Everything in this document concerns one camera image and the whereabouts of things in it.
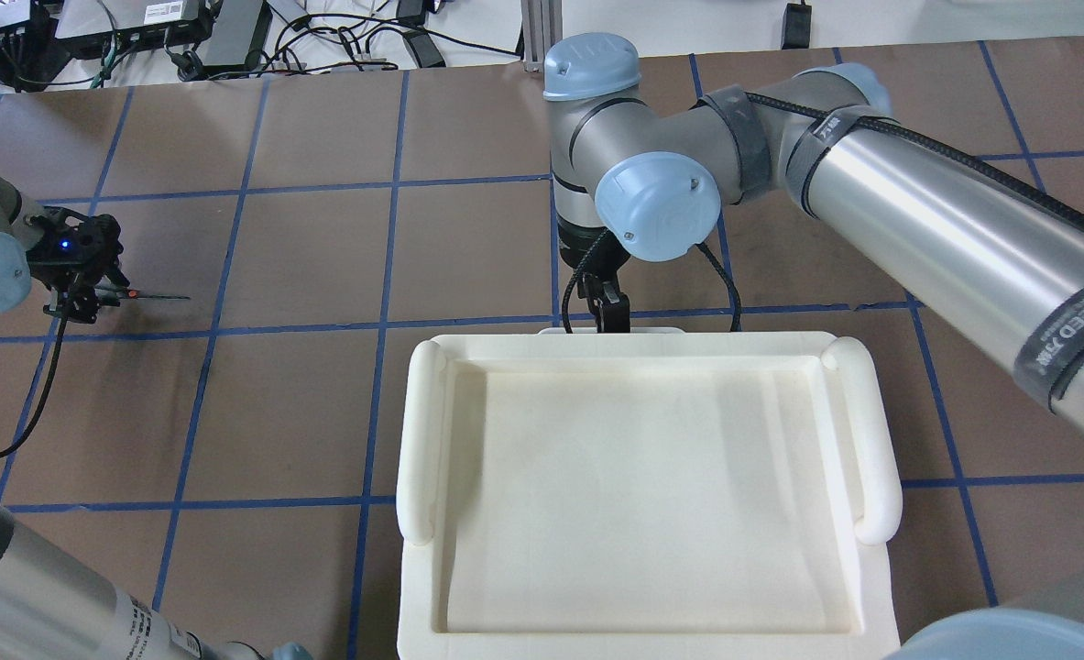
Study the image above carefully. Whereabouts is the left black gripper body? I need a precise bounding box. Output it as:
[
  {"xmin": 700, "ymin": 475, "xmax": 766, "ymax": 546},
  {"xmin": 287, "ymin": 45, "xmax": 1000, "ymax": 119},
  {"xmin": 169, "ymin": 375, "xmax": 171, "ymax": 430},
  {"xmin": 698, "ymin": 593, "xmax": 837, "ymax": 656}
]
[{"xmin": 27, "ymin": 206, "xmax": 126, "ymax": 287}]

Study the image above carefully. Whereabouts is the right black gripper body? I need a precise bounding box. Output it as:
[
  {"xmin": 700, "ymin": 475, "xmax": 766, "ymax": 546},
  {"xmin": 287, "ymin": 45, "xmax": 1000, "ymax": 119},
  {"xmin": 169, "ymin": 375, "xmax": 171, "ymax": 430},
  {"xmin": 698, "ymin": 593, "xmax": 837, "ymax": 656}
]
[{"xmin": 557, "ymin": 225, "xmax": 632, "ymax": 281}]

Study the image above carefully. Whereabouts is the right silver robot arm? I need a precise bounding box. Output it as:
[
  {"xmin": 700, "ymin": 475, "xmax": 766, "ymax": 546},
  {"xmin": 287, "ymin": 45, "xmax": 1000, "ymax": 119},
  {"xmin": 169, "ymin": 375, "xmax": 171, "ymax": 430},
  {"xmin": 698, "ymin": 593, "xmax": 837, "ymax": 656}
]
[{"xmin": 542, "ymin": 33, "xmax": 1084, "ymax": 433}]

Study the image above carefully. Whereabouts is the cream plastic tray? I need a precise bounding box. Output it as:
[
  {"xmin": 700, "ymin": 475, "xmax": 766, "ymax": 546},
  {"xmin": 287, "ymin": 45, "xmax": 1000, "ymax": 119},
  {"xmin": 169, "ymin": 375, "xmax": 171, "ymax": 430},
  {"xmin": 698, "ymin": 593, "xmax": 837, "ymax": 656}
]
[{"xmin": 396, "ymin": 333, "xmax": 903, "ymax": 659}]

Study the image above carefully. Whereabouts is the black power adapter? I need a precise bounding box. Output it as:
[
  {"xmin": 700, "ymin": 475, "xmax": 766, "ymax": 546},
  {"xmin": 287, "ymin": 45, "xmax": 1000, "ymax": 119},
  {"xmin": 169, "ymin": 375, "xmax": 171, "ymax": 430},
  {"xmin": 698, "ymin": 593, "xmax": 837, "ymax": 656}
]
[{"xmin": 780, "ymin": 1, "xmax": 813, "ymax": 50}]

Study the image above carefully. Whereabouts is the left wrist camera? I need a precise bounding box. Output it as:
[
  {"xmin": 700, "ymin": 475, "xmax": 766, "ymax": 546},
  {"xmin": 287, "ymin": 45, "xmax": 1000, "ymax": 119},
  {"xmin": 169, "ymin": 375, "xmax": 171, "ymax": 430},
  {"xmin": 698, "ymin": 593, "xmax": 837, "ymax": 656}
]
[{"xmin": 30, "ymin": 212, "xmax": 107, "ymax": 270}]

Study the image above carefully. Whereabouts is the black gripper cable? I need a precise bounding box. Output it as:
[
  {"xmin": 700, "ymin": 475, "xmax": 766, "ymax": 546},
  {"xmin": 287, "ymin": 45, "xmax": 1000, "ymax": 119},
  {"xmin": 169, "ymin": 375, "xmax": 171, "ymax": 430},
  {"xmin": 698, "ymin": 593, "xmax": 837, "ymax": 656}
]
[{"xmin": 562, "ymin": 229, "xmax": 744, "ymax": 335}]

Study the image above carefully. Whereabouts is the aluminium frame post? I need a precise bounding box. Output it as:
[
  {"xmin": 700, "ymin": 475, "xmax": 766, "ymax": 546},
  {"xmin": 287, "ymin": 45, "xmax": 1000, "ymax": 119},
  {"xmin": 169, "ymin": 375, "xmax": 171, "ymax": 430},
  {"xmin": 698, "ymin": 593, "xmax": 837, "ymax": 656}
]
[{"xmin": 520, "ymin": 0, "xmax": 564, "ymax": 72}]

